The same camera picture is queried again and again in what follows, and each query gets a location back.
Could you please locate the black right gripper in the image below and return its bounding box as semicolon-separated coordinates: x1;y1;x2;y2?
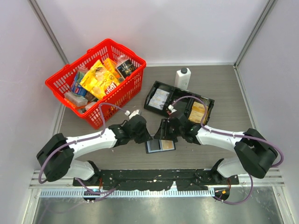
154;119;184;140

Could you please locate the black leather card holder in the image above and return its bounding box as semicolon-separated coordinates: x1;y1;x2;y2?
145;139;176;154

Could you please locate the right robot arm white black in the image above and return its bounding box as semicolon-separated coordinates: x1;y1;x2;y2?
154;112;278;184

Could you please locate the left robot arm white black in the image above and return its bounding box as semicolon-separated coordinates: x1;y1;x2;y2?
36;114;152;186

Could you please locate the white VIP card bottom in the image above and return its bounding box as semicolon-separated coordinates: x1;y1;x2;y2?
149;100;164;110

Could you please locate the white vip card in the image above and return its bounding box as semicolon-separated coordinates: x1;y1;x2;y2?
149;100;164;110
154;89;170;98
150;95;168;104

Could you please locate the black VIP card upper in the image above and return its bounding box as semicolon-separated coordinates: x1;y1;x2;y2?
174;99;188;114

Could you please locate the white VIP card middle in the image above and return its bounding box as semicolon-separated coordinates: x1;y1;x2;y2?
150;95;168;104

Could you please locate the black three-compartment card tray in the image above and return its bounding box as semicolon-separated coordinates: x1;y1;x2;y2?
144;81;214;124

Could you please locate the gold card bottom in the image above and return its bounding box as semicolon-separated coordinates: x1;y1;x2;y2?
188;111;204;123

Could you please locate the white VIP card top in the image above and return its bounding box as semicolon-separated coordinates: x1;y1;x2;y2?
154;89;170;98

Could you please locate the gold card top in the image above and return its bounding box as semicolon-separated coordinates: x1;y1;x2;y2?
192;102;206;114

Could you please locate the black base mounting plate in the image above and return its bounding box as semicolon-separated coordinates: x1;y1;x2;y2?
83;169;239;191

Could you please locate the red plastic shopping basket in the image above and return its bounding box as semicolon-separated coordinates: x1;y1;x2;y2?
45;39;146;129

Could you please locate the white bottle black cap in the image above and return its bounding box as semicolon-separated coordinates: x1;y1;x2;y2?
174;67;191;90

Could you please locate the black gold patterned box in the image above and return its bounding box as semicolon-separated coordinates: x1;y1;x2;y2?
116;59;136;78

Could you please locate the yellow snack bag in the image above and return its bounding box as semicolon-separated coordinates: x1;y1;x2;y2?
80;60;120;100

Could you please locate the clear plastic wrapped pack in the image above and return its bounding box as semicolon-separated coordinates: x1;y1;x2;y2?
64;91;88;107

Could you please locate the orange snack box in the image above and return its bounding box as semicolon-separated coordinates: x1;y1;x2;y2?
103;58;118;76

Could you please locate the blue green snack pack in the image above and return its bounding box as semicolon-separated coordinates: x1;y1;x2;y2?
71;71;87;97

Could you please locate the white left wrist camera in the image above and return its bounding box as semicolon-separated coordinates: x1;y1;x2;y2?
129;110;141;119

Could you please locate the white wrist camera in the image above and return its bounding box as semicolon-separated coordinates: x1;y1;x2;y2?
129;110;141;119
166;105;177;115

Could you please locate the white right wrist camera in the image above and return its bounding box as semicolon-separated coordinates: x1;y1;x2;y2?
166;105;177;115

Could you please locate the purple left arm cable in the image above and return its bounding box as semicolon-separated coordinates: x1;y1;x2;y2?
38;103;130;185

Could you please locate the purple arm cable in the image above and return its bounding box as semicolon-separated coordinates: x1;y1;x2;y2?
38;103;130;185
169;95;285;205

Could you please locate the white slotted cable duct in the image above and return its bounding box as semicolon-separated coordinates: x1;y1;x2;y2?
40;188;214;198

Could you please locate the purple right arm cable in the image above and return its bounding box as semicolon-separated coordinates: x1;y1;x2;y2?
169;95;285;205

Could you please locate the aluminium frame profile left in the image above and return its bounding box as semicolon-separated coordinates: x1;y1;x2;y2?
28;0;69;64

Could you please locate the aluminium frame profile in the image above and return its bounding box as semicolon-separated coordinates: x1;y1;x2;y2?
234;0;277;69
28;0;69;64

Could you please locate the aluminium frame profile right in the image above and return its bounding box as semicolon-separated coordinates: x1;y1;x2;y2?
234;0;277;69

